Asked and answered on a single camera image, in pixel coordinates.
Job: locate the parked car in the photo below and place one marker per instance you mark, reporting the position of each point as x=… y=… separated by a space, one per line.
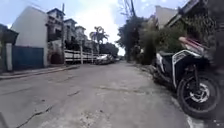
x=104 y=59

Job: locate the dark trees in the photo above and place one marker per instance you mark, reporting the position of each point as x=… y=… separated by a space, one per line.
x=109 y=49

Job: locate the palm tree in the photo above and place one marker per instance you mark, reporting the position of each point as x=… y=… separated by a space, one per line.
x=98 y=35

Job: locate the dark tree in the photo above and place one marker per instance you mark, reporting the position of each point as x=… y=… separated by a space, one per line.
x=130 y=36

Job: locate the grey concrete road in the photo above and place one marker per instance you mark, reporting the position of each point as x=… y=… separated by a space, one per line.
x=100 y=96

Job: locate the white fence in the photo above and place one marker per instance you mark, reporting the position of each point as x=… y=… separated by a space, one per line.
x=76 y=56

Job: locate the row of houses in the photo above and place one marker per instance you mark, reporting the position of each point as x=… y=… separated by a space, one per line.
x=71 y=31

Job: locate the green bushes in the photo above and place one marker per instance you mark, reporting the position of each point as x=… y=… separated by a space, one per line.
x=163 y=41

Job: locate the utility pole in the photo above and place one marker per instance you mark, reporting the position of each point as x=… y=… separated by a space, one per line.
x=132 y=8

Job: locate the grey multi-storey building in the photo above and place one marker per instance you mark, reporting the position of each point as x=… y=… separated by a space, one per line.
x=55 y=23

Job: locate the pale building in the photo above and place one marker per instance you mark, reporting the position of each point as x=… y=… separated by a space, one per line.
x=163 y=15

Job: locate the black and white motorcycle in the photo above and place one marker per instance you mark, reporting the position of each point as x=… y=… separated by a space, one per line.
x=186 y=70

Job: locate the raised concrete kerb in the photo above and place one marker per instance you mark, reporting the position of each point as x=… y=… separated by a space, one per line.
x=33 y=71

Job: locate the blue gate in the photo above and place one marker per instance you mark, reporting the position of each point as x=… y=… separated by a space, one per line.
x=28 y=57

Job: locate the white building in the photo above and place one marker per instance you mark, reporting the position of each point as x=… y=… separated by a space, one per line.
x=31 y=33

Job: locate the building with overhanging roof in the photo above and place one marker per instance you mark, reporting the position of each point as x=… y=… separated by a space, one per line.
x=196 y=16

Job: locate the dark building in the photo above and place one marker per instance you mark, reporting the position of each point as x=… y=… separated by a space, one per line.
x=5 y=46

